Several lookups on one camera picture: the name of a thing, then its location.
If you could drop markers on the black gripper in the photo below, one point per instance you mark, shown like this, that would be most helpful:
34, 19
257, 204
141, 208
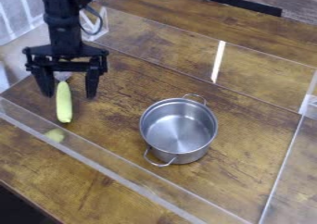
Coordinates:
66, 54

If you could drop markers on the stainless steel pot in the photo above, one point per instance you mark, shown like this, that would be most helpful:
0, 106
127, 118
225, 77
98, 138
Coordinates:
178, 128

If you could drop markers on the black bar on table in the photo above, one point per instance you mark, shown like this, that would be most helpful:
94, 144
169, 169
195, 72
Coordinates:
269, 10

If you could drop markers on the clear acrylic barrier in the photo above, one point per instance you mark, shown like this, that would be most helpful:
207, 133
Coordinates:
189, 205

